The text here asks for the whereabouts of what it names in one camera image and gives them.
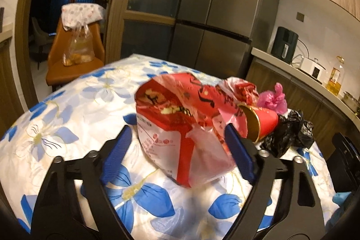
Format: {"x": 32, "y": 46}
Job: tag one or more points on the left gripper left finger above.
{"x": 57, "y": 213}

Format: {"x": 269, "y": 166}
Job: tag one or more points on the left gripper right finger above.
{"x": 283, "y": 202}

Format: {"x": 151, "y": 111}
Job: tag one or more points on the black plastic bag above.
{"x": 292, "y": 130}

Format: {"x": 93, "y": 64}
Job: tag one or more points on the red pink paper cup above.
{"x": 260, "y": 122}

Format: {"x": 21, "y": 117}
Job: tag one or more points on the pink plastic bag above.
{"x": 274, "y": 100}

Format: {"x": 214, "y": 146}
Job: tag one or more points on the red printed plastic bag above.
{"x": 181, "y": 127}

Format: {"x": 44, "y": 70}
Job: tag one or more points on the blue gloved hand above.
{"x": 343, "y": 200}

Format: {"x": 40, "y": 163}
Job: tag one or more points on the wooden lower cabinet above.
{"x": 326, "y": 117}

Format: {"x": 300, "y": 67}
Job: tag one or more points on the steel mixing bowl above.
{"x": 350, "y": 102}

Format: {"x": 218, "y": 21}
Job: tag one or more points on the cooking oil bottle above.
{"x": 336, "y": 77}

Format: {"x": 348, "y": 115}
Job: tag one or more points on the white electric cooker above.
{"x": 312, "y": 68}

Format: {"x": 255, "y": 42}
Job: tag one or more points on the blue floral tablecloth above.
{"x": 81, "y": 117}

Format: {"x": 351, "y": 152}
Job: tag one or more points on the black air fryer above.
{"x": 284, "y": 45}

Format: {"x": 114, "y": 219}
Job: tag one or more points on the orange chair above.
{"x": 59, "y": 74}

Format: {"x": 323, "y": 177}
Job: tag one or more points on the clear bag with food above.
{"x": 80, "y": 48}

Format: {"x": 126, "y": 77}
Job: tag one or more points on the dark grey refrigerator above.
{"x": 216, "y": 36}

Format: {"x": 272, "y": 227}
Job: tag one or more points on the dotted white cloth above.
{"x": 83, "y": 13}

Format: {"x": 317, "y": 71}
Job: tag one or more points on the glass wooden door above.
{"x": 140, "y": 27}

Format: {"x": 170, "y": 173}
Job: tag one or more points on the dark wall socket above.
{"x": 300, "y": 17}

